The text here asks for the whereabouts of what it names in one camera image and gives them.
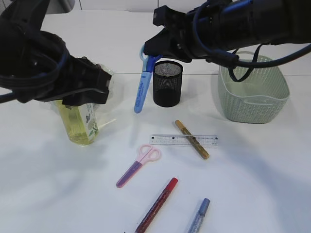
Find green plastic woven basket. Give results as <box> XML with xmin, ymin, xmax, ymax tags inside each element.
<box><xmin>218</xmin><ymin>66</ymin><xmax>290</xmax><ymax>124</ymax></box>

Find clear plastic sheet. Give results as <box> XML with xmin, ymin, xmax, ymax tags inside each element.
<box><xmin>244</xmin><ymin>96</ymin><xmax>275</xmax><ymax>105</ymax></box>

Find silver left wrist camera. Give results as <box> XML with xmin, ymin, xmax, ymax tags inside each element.
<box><xmin>57</xmin><ymin>0</ymin><xmax>76</xmax><ymax>13</ymax></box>

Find clear plastic ruler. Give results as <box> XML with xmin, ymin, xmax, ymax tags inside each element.
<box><xmin>149</xmin><ymin>134</ymin><xmax>218</xmax><ymax>147</ymax></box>

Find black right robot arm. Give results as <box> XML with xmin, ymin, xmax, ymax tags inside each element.
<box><xmin>143</xmin><ymin>0</ymin><xmax>311</xmax><ymax>69</ymax></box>

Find red glitter pen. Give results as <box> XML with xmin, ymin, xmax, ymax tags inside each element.
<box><xmin>135</xmin><ymin>177</ymin><xmax>178</xmax><ymax>233</ymax></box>

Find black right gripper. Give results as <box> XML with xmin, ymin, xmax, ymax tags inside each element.
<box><xmin>143</xmin><ymin>5</ymin><xmax>193</xmax><ymax>63</ymax></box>

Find pink purple scissors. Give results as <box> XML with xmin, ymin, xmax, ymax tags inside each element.
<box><xmin>116</xmin><ymin>144</ymin><xmax>161</xmax><ymax>188</ymax></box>

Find black mesh pen holder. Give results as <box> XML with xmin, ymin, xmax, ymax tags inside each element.
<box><xmin>153</xmin><ymin>60</ymin><xmax>183</xmax><ymax>108</ymax></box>

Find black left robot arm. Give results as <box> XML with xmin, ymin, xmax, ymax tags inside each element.
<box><xmin>0</xmin><ymin>0</ymin><xmax>112</xmax><ymax>106</ymax></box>

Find blue glitter pen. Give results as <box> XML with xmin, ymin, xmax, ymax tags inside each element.
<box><xmin>188</xmin><ymin>198</ymin><xmax>210</xmax><ymax>233</ymax></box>

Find gold glitter pen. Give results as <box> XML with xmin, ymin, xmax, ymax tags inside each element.
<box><xmin>175</xmin><ymin>120</ymin><xmax>209</xmax><ymax>160</ymax></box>

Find green wavy glass plate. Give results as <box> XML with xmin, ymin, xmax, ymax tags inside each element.
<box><xmin>48</xmin><ymin>63</ymin><xmax>117</xmax><ymax>127</ymax></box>

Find blue scissors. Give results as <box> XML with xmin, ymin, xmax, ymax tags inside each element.
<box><xmin>134</xmin><ymin>46</ymin><xmax>162</xmax><ymax>114</ymax></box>

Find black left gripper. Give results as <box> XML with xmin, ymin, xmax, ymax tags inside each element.
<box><xmin>38</xmin><ymin>57</ymin><xmax>112</xmax><ymax>106</ymax></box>

